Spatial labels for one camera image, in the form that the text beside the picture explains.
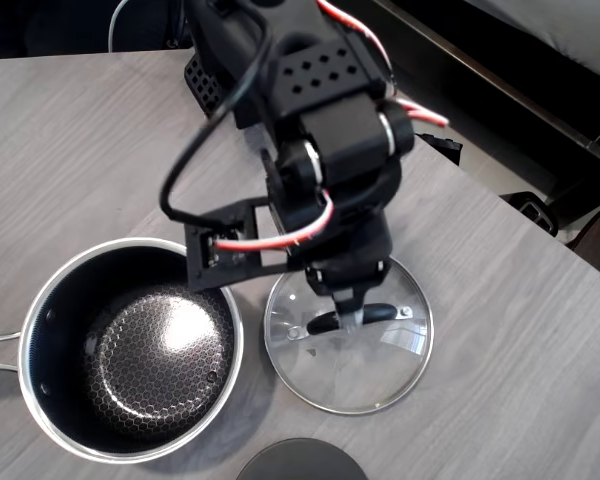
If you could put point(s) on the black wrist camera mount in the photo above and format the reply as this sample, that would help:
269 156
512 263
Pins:
200 270

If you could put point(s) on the black table clamp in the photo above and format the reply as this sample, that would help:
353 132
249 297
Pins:
530 210
442 147

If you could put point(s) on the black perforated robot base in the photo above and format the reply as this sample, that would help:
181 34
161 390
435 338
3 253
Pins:
202 82

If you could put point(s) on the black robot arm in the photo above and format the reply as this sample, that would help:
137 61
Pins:
330 125

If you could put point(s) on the stainless steel saucepan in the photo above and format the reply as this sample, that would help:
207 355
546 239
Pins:
130 375

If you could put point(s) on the white cushion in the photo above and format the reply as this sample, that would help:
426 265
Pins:
555 25

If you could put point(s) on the black furniture frame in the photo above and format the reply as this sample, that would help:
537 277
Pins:
505 55

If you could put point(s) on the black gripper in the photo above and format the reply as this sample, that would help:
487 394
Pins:
344 278

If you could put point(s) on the dark grey round disc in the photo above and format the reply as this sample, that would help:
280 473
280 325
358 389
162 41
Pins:
300 462

